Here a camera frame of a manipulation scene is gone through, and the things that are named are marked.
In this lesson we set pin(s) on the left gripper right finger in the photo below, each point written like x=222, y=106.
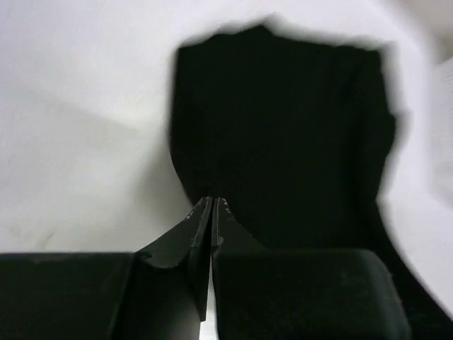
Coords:
x=307, y=294

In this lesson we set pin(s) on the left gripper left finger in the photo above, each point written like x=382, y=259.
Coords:
x=158, y=292

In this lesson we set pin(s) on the black tank top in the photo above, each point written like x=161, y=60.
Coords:
x=294, y=134

